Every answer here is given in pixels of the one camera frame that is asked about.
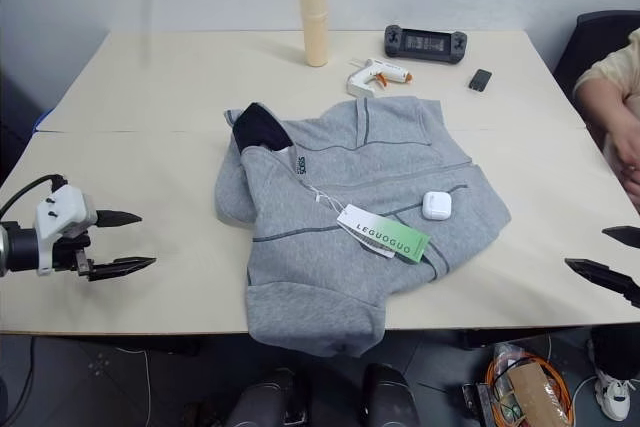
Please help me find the white sneaker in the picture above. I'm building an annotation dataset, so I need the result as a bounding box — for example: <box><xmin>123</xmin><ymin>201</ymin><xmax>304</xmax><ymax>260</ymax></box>
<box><xmin>593</xmin><ymin>365</ymin><xmax>637</xmax><ymax>422</ymax></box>

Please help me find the black handheld controller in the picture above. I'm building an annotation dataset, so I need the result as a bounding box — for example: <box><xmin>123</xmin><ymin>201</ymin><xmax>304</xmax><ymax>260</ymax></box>
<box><xmin>383</xmin><ymin>24</ymin><xmax>470</xmax><ymax>60</ymax></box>

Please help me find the black smartphone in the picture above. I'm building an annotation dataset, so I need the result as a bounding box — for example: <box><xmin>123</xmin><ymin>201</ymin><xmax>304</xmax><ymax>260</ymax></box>
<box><xmin>468</xmin><ymin>67</ymin><xmax>494</xmax><ymax>94</ymax></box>

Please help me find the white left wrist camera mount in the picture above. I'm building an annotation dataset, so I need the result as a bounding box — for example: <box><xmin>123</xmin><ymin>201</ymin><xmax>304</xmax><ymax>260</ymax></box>
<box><xmin>33</xmin><ymin>185</ymin><xmax>99</xmax><ymax>277</ymax></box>

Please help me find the green white hang tag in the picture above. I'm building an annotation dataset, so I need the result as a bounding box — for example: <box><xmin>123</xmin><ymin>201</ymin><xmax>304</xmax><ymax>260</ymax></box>
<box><xmin>336</xmin><ymin>203</ymin><xmax>433</xmax><ymax>265</ymax></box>

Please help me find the white earbuds case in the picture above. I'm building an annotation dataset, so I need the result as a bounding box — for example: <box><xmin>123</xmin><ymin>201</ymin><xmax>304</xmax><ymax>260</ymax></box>
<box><xmin>420</xmin><ymin>190</ymin><xmax>453</xmax><ymax>222</ymax></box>

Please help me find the person's bare hand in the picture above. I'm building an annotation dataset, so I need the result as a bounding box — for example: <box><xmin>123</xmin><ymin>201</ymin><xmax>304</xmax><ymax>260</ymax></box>
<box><xmin>603</xmin><ymin>114</ymin><xmax>640</xmax><ymax>184</ymax></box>

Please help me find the white hot glue gun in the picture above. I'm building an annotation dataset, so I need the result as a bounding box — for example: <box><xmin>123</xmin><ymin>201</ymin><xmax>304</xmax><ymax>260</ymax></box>
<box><xmin>346</xmin><ymin>57</ymin><xmax>416</xmax><ymax>98</ymax></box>

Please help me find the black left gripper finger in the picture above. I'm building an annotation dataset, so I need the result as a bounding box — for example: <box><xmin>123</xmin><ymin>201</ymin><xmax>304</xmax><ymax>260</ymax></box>
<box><xmin>87</xmin><ymin>256</ymin><xmax>158</xmax><ymax>283</ymax></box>
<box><xmin>95</xmin><ymin>209</ymin><xmax>144</xmax><ymax>229</ymax></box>

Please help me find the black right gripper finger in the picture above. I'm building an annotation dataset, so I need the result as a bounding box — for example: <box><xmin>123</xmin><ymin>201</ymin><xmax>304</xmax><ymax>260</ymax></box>
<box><xmin>601</xmin><ymin>225</ymin><xmax>640</xmax><ymax>249</ymax></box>
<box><xmin>564</xmin><ymin>257</ymin><xmax>640</xmax><ymax>310</ymax></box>

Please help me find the small white paper label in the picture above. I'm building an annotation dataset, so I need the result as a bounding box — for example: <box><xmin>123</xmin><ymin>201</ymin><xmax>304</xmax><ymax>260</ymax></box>
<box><xmin>345</xmin><ymin>225</ymin><xmax>397</xmax><ymax>260</ymax></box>

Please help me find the grey zip hoodie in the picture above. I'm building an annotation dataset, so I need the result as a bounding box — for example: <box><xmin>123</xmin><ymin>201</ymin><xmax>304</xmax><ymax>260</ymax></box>
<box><xmin>214</xmin><ymin>95</ymin><xmax>513</xmax><ymax>360</ymax></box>

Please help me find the black office chair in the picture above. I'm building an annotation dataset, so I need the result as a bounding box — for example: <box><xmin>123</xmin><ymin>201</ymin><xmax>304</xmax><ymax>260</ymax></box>
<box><xmin>551</xmin><ymin>10</ymin><xmax>640</xmax><ymax>94</ymax></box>

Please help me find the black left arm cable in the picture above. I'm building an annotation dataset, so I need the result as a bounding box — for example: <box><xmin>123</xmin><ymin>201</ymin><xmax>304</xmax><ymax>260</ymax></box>
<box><xmin>0</xmin><ymin>173</ymin><xmax>69</xmax><ymax>219</ymax></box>

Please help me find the orange cable coil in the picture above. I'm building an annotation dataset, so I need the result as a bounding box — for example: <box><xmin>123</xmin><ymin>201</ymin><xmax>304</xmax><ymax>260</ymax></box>
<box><xmin>486</xmin><ymin>345</ymin><xmax>572</xmax><ymax>427</ymax></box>

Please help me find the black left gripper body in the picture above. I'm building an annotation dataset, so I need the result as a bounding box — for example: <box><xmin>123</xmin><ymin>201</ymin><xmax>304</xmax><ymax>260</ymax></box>
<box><xmin>48</xmin><ymin>229</ymin><xmax>96</xmax><ymax>282</ymax></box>

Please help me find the person's black trouser leg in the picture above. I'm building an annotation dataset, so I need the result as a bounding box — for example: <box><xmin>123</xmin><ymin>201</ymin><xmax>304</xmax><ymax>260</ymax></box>
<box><xmin>588</xmin><ymin>325</ymin><xmax>640</xmax><ymax>384</ymax></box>

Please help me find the brown cardboard box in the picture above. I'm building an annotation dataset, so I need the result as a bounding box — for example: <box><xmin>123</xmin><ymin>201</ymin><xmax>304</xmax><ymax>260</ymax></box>
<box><xmin>508</xmin><ymin>363</ymin><xmax>560</xmax><ymax>424</ymax></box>

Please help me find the tall cream plastic bottle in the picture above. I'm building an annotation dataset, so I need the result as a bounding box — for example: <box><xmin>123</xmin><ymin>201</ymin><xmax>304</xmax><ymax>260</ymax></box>
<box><xmin>298</xmin><ymin>0</ymin><xmax>332</xmax><ymax>69</ymax></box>

